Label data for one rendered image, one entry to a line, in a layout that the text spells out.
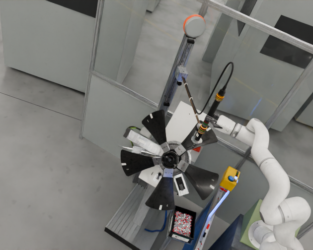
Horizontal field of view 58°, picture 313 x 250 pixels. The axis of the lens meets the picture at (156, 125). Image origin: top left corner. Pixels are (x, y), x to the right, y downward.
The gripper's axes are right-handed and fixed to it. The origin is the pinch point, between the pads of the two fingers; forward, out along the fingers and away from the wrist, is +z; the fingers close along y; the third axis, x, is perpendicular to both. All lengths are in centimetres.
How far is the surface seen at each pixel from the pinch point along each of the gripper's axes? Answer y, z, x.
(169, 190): -11, 0, -63
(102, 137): 71, 99, -144
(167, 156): -4.4, 12.4, -42.0
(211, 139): 13.1, -8.0, -24.7
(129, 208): 19, 28, -157
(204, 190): -7, -20, -50
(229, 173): 29, -34, -58
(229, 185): 21, -37, -62
